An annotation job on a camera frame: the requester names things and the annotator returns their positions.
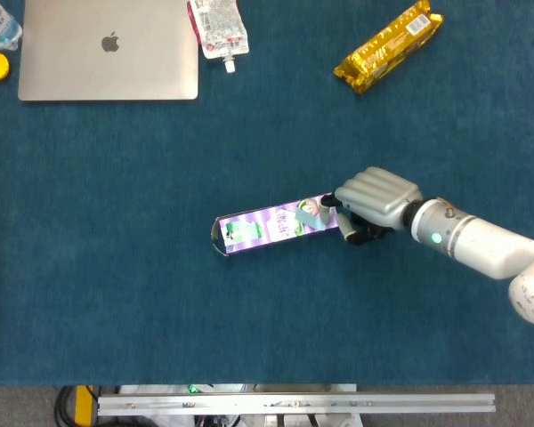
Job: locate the white spout pouch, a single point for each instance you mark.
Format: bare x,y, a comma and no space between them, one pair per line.
220,29

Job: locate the clear plastic water bottle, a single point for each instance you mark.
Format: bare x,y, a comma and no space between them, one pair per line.
0,24

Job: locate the right robot hand, silver black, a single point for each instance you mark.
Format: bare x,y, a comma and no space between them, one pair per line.
380,195

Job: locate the blue felt table cloth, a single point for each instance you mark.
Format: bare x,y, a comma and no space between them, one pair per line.
267,311

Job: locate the right robot arm, white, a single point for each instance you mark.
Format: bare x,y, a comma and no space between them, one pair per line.
480,244

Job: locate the yellow bracket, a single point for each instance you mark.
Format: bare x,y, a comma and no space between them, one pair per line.
83,405

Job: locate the aluminium profile rail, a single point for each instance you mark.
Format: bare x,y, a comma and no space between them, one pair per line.
293,404

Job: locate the silver Apple laptop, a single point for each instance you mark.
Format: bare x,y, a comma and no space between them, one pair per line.
109,53

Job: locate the purple milk carton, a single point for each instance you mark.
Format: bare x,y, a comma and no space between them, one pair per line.
262,229

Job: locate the gold snack package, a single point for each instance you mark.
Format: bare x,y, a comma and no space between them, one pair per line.
389,46

